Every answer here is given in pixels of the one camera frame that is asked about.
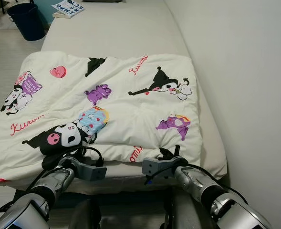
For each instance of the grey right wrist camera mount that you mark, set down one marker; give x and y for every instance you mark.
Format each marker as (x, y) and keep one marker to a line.
(159, 167)

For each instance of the white book blue lettering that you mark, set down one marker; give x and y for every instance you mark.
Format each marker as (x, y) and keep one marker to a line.
(68, 7)

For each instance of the cream cartoon print quilt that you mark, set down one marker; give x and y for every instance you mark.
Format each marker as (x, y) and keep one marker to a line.
(130, 114)

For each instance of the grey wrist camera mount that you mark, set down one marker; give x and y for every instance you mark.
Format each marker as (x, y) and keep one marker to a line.
(159, 167)
(90, 171)

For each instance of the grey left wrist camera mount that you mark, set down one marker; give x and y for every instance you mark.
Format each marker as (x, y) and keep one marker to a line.
(90, 171)

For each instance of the mattress with beige sheet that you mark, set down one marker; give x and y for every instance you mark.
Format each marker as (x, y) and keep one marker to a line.
(116, 28)

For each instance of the blue plastic waste bin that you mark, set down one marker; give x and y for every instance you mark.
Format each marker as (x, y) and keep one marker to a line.
(28, 21)

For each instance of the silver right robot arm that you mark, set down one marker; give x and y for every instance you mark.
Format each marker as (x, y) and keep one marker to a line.
(212, 191)

